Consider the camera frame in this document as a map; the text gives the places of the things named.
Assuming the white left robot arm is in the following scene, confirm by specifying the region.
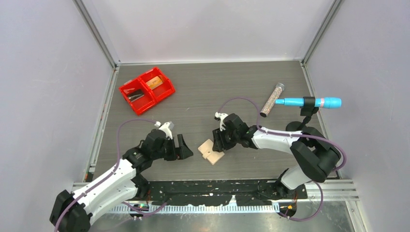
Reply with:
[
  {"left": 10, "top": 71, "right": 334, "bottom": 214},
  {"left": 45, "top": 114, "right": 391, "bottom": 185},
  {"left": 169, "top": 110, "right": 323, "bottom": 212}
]
[{"left": 49, "top": 129, "right": 193, "bottom": 232}]

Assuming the glittery silver tube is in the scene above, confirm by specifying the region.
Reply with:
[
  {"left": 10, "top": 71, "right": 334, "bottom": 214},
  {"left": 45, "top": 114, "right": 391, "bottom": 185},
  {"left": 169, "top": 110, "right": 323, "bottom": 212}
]
[{"left": 259, "top": 83, "right": 285, "bottom": 117}]

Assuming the black card in bin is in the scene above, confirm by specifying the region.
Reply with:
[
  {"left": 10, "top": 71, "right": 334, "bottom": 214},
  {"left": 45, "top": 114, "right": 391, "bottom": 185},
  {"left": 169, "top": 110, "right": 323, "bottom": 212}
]
[{"left": 127, "top": 89, "right": 144, "bottom": 102}]

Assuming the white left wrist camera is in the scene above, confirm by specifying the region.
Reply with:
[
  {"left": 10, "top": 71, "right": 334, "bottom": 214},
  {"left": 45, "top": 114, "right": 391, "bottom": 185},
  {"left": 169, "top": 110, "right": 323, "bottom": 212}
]
[{"left": 154, "top": 121, "right": 174, "bottom": 140}]

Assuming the blue toy microphone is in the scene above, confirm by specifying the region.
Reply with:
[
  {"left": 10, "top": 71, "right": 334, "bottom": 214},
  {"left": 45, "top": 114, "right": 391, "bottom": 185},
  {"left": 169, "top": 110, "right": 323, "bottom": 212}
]
[{"left": 275, "top": 97, "right": 342, "bottom": 109}]

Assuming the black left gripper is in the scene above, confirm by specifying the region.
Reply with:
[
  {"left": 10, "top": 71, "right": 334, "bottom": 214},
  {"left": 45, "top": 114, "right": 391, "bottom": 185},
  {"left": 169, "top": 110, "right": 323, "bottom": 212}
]
[{"left": 152, "top": 134, "right": 193, "bottom": 161}]

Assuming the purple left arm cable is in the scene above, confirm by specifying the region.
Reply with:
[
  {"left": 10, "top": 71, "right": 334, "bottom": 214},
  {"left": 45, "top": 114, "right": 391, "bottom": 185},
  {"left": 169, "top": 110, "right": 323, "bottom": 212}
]
[{"left": 53, "top": 118, "right": 167, "bottom": 232}]

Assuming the red divided plastic bin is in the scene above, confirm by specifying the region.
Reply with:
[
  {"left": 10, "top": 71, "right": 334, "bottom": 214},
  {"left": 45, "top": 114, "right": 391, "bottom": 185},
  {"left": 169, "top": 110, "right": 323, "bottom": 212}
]
[{"left": 118, "top": 67, "right": 176, "bottom": 116}]

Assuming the orange card in bin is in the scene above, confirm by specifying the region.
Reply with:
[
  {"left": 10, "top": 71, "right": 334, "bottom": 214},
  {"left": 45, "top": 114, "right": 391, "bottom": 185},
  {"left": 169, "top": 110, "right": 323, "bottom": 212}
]
[{"left": 146, "top": 76, "right": 163, "bottom": 89}]

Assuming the beige leather card holder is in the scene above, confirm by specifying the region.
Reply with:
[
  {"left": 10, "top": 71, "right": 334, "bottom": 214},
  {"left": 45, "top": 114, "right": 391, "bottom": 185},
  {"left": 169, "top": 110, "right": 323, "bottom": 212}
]
[{"left": 198, "top": 139, "right": 225, "bottom": 165}]

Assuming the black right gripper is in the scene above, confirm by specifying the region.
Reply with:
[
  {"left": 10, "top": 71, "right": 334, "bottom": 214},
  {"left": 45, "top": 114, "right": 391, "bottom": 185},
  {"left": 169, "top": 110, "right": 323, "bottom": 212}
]
[{"left": 212, "top": 126, "right": 239, "bottom": 153}]

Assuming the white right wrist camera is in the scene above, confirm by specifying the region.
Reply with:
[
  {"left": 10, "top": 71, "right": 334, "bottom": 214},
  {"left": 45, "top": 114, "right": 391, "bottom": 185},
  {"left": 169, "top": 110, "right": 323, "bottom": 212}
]
[{"left": 214, "top": 112, "right": 228, "bottom": 122}]

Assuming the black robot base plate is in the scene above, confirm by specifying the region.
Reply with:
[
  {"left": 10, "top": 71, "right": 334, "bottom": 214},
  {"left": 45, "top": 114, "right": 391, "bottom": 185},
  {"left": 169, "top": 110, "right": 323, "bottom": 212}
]
[{"left": 131, "top": 179, "right": 308, "bottom": 206}]

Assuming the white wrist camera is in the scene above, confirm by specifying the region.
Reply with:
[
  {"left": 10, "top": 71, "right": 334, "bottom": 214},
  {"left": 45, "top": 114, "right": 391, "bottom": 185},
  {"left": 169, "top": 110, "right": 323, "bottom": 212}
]
[
  {"left": 154, "top": 121, "right": 174, "bottom": 140},
  {"left": 214, "top": 112, "right": 228, "bottom": 122}
]

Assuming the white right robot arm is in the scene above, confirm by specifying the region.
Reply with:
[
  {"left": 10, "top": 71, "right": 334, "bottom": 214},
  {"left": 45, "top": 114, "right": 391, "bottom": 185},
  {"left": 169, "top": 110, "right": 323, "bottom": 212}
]
[{"left": 212, "top": 112, "right": 342, "bottom": 200}]

